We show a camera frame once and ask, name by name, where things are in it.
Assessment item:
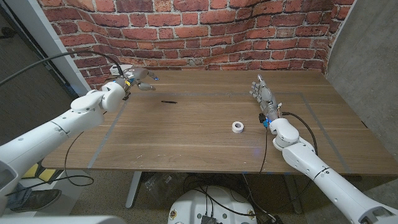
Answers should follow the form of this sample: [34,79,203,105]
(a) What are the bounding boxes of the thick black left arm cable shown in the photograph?
[0,50,125,86]

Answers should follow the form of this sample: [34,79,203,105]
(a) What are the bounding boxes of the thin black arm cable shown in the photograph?
[259,126,269,174]
[6,132,95,197]

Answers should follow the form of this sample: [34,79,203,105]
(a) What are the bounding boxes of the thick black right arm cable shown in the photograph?
[273,111,318,212]

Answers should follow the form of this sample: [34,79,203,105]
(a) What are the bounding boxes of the red brick printed backdrop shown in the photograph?
[37,0,355,93]

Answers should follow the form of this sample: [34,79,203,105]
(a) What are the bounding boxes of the white pillar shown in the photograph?
[4,0,96,99]

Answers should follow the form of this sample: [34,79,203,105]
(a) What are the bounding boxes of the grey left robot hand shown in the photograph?
[119,67,160,93]

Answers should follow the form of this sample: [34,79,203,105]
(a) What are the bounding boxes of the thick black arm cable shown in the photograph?
[273,111,318,212]
[0,50,125,86]

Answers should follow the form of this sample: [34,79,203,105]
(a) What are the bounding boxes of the yellow and black foot pedal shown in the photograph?
[21,161,62,184]

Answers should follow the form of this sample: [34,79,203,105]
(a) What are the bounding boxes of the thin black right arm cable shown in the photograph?
[259,126,269,174]

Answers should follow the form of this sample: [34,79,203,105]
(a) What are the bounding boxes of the grey metal table leg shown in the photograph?
[125,170,142,209]
[282,174,304,215]

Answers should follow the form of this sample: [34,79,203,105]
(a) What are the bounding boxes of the white power strip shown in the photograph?
[109,64,133,77]

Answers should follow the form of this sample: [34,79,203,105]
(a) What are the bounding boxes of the blue jeans leg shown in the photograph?
[6,182,32,209]

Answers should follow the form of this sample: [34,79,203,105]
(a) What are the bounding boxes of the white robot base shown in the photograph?
[167,185,258,224]

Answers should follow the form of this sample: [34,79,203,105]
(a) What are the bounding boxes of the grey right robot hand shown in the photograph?
[249,73,283,124]

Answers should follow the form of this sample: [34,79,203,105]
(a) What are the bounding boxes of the clear plastic bag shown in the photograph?
[142,172,185,203]

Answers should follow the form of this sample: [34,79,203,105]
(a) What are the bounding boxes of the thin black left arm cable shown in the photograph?
[6,132,95,197]

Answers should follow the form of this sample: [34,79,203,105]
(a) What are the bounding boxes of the black cable over robot base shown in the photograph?
[186,185,259,217]

